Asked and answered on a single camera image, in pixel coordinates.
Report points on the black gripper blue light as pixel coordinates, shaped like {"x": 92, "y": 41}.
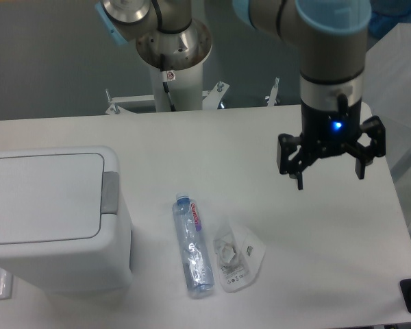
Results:
{"x": 325, "y": 134}

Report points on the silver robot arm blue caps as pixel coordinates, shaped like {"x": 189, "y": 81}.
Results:
{"x": 330, "y": 37}

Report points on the white push-lid trash can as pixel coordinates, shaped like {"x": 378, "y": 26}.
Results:
{"x": 64, "y": 223}

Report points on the blue plastic sheet top right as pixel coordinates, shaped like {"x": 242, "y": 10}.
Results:
{"x": 385, "y": 15}

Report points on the clear crumpled plastic wrapper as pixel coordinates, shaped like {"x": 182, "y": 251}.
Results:
{"x": 239, "y": 255}

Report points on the clear empty plastic bottle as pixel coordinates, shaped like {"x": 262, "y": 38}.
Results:
{"x": 192, "y": 247}

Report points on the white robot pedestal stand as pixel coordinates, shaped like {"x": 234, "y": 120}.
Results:
{"x": 175, "y": 63}

